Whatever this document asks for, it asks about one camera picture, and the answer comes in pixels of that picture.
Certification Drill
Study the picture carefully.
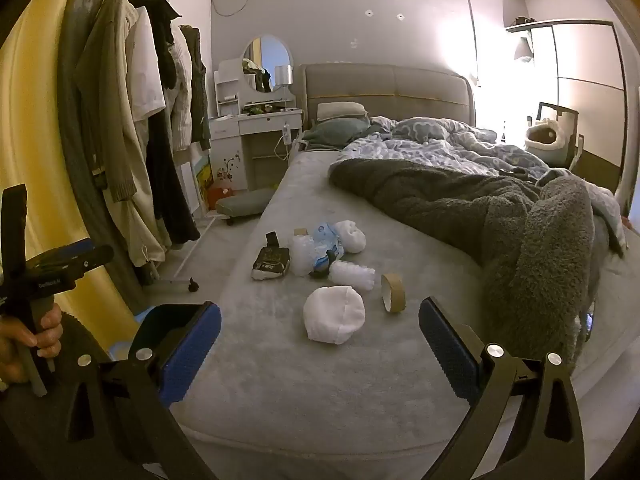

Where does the white round bun object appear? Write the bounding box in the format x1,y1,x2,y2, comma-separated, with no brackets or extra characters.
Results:
334,220,367,254

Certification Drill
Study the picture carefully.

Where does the olive knit cardigan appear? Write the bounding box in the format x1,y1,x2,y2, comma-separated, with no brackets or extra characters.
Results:
75,0,138,203

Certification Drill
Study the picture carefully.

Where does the white dressing table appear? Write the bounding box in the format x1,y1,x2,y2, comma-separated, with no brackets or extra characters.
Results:
209,57,304,191

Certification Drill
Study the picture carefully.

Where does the blue white plastic wrapper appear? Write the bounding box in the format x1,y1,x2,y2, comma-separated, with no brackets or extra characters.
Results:
311,222,346,266

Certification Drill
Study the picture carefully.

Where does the beige long coat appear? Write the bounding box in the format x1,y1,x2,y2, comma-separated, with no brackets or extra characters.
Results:
95,0,166,266

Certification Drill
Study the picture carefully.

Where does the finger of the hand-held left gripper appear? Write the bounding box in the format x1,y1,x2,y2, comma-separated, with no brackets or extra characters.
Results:
24,239,115,282

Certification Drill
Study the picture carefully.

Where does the white shirt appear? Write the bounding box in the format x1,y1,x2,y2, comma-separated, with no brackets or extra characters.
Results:
125,7,166,121

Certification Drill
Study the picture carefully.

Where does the grey cushioned wheeled stool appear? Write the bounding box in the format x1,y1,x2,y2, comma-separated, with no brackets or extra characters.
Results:
216,190,273,226

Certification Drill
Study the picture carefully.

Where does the yellow framed picture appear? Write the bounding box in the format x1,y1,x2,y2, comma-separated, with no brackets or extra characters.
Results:
192,155,216,206

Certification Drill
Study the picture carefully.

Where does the yellow curtain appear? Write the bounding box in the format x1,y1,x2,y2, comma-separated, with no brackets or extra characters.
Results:
0,0,126,341

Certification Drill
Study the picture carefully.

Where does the white sliding wardrobe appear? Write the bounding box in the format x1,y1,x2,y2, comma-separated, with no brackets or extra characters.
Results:
505,20,631,211

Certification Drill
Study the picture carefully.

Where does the dark grey fleece blanket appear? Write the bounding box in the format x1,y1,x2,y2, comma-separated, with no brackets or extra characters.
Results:
328,158,608,376

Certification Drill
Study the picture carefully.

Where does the light blue plastic object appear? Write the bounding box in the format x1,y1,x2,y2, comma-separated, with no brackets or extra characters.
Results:
111,307,162,361

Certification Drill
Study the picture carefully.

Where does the person's left hand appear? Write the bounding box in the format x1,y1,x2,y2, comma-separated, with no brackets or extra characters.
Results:
0,305,65,386

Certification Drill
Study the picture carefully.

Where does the white striped garment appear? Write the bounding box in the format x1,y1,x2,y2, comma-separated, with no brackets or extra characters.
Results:
170,25,194,148

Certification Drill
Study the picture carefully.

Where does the white clothes rack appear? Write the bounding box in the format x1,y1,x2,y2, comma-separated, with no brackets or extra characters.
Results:
87,0,223,293

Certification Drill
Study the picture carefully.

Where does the grey bed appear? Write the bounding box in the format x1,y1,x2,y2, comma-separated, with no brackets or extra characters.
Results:
170,62,640,461

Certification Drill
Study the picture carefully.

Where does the white wall conduit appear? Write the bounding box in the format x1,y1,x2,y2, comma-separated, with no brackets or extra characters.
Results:
461,0,479,86

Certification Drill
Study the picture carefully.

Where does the silver table lamp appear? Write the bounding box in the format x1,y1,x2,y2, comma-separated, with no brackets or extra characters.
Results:
274,65,293,107

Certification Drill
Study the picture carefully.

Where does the grey upholstered headboard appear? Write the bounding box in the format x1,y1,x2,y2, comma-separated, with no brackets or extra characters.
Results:
298,63,476,128

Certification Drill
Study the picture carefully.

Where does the red orange bag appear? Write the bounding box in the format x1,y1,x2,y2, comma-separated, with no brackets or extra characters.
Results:
207,186,236,209

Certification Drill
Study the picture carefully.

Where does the oval mirror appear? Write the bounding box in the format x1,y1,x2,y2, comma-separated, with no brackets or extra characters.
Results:
242,35,292,93

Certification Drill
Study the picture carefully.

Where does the blue patterned duvet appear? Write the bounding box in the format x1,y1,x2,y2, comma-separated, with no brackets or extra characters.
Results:
341,116,628,256

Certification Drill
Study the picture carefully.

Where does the black snack packet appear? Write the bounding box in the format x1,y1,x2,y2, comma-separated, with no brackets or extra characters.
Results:
251,246,292,281

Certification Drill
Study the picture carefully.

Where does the white plush pet bed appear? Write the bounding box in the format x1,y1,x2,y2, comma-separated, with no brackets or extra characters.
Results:
525,117,563,153

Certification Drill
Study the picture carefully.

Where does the black hanging garment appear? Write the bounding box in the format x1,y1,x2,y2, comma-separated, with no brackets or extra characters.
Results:
125,0,201,248

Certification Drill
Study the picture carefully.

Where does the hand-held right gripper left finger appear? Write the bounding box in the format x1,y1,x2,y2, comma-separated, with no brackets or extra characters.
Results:
60,301,222,480

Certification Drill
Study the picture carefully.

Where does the cardboard tape roll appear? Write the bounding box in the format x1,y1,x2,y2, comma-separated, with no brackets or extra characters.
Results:
381,273,407,314

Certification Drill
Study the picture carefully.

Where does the dark green knit vest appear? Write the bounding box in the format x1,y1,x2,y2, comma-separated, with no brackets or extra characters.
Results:
180,25,212,151

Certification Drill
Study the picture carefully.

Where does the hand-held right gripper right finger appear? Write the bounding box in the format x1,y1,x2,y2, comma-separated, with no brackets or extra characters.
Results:
418,297,586,480

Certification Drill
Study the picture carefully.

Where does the white plastic bag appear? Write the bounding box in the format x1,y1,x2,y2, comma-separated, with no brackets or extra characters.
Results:
328,260,376,292

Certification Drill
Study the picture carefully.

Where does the clear plastic bag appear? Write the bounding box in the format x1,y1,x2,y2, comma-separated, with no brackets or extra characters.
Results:
289,235,321,277

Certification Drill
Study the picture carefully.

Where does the beige pillow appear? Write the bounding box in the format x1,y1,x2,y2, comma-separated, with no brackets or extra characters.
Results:
316,101,368,122

